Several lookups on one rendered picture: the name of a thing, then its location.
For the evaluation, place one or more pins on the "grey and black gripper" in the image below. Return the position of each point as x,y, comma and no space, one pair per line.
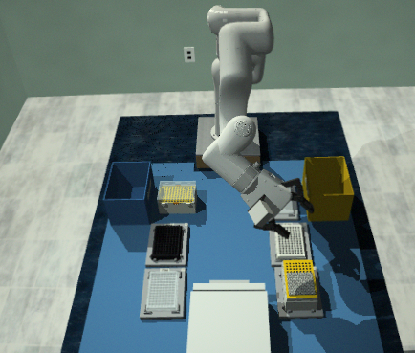
275,197

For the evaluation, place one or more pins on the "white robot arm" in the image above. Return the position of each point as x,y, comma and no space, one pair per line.
247,33

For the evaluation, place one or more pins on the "blue flat mat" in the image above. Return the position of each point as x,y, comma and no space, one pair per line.
223,244

